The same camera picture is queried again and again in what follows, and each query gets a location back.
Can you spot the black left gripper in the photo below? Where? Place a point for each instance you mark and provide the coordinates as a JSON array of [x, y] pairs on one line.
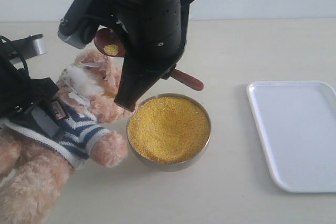
[[27, 100]]

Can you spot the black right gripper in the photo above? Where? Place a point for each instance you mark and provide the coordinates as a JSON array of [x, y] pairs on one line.
[[153, 33]]

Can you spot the tan teddy bear striped shirt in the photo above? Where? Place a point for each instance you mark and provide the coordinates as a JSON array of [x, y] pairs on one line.
[[34, 169]]

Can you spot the brown wooden spoon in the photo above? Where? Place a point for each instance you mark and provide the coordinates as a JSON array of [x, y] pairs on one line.
[[108, 43]]

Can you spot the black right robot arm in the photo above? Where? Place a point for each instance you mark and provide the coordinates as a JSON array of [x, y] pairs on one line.
[[153, 33]]

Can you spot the yellow millet grains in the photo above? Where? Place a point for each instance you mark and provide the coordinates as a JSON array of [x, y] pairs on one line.
[[170, 127]]

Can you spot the metal bowl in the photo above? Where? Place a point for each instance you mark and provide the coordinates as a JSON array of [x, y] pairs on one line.
[[170, 166]]

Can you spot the white rectangular plastic tray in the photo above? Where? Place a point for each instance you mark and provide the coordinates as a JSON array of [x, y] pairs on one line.
[[295, 121]]

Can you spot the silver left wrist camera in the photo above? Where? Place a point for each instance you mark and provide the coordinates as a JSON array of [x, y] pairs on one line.
[[30, 47]]

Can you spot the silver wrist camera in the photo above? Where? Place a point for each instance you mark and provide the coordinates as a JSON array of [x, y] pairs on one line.
[[76, 28], [30, 47]]

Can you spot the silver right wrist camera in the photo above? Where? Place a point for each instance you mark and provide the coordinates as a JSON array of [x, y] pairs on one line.
[[76, 28]]

